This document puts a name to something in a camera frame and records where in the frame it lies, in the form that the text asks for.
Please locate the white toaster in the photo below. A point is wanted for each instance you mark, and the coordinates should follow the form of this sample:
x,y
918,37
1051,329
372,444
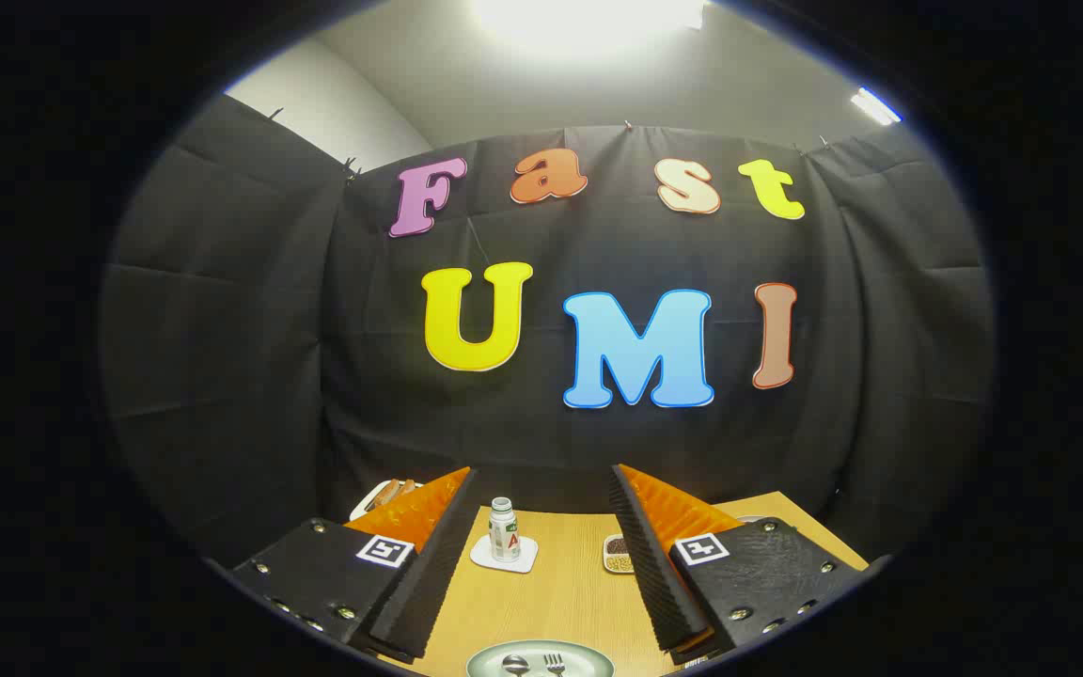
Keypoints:
x,y
363,508

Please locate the pale green round plate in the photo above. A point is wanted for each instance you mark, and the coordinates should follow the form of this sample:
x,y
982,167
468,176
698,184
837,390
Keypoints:
x,y
588,663

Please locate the white square coaster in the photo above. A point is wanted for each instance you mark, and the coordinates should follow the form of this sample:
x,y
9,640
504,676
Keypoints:
x,y
485,557

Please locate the brown toast slice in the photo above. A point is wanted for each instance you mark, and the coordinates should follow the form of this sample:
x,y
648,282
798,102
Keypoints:
x,y
405,489
380,495

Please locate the white divided bean tray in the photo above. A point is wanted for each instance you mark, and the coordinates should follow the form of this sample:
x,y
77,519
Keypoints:
x,y
615,555

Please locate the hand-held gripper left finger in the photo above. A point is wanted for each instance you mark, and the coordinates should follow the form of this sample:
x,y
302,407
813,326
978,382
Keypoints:
x,y
438,574

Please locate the small ceiling light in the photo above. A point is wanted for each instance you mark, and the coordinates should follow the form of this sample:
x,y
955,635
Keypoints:
x,y
875,105

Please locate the clear plastic water bottle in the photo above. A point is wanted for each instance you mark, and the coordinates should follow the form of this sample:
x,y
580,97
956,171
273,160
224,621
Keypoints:
x,y
504,531

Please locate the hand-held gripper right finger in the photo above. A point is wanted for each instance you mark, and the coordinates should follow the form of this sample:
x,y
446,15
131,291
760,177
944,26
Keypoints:
x,y
650,574

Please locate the large ceiling light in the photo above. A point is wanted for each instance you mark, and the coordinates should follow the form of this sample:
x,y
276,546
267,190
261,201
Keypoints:
x,y
588,19

